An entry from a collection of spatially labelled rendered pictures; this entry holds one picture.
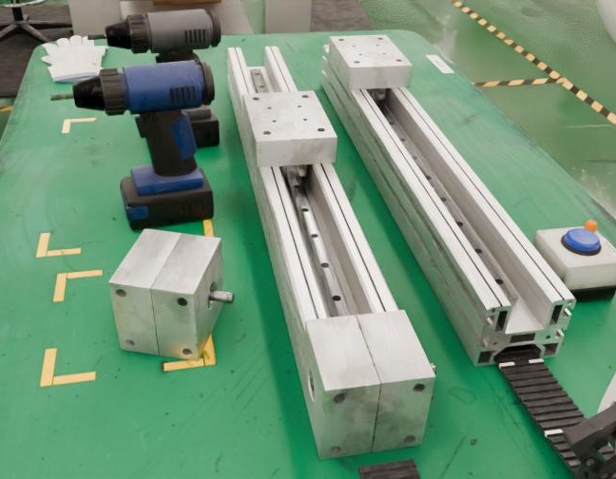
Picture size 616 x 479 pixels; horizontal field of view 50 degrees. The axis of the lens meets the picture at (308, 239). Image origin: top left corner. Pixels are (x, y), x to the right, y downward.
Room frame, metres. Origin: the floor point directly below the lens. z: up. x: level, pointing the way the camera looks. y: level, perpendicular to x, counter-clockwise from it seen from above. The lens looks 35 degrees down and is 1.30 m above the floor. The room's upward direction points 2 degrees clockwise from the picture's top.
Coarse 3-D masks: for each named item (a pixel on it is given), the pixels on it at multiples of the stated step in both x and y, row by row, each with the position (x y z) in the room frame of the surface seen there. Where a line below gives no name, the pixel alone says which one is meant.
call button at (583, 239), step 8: (568, 232) 0.68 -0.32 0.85; (576, 232) 0.68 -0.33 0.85; (584, 232) 0.68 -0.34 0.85; (592, 232) 0.68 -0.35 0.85; (568, 240) 0.67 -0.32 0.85; (576, 240) 0.66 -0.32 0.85; (584, 240) 0.66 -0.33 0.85; (592, 240) 0.66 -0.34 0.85; (576, 248) 0.66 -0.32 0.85; (584, 248) 0.65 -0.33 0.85; (592, 248) 0.65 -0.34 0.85
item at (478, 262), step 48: (336, 96) 1.17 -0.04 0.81; (384, 144) 0.88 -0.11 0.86; (432, 144) 0.89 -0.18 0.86; (384, 192) 0.85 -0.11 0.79; (432, 192) 0.74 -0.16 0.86; (480, 192) 0.75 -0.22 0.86; (432, 240) 0.67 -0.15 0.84; (480, 240) 0.69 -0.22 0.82; (528, 240) 0.64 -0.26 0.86; (480, 288) 0.55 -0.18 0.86; (528, 288) 0.58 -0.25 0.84; (480, 336) 0.52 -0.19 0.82; (528, 336) 0.54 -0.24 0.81
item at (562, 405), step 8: (544, 400) 0.46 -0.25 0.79; (552, 400) 0.46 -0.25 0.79; (560, 400) 0.46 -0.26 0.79; (568, 400) 0.46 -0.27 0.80; (528, 408) 0.45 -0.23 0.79; (536, 408) 0.45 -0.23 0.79; (544, 408) 0.45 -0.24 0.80; (552, 408) 0.45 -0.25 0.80; (560, 408) 0.45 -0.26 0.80; (568, 408) 0.45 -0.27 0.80; (576, 408) 0.45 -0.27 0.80
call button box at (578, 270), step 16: (544, 240) 0.68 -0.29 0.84; (560, 240) 0.68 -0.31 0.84; (544, 256) 0.67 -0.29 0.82; (560, 256) 0.65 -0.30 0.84; (576, 256) 0.65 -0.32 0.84; (592, 256) 0.65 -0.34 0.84; (608, 256) 0.65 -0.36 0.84; (560, 272) 0.63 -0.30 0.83; (576, 272) 0.63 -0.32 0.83; (592, 272) 0.63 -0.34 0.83; (608, 272) 0.64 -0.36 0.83; (576, 288) 0.63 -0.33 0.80; (592, 288) 0.64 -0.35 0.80; (608, 288) 0.64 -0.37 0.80
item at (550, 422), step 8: (536, 416) 0.44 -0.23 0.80; (544, 416) 0.44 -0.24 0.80; (552, 416) 0.44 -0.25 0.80; (560, 416) 0.44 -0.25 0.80; (568, 416) 0.44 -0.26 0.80; (576, 416) 0.44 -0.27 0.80; (584, 416) 0.44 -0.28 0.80; (536, 424) 0.43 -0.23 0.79; (544, 424) 0.43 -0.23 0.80; (552, 424) 0.43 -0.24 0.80; (560, 424) 0.43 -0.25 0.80; (568, 424) 0.43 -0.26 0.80; (576, 424) 0.43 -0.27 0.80
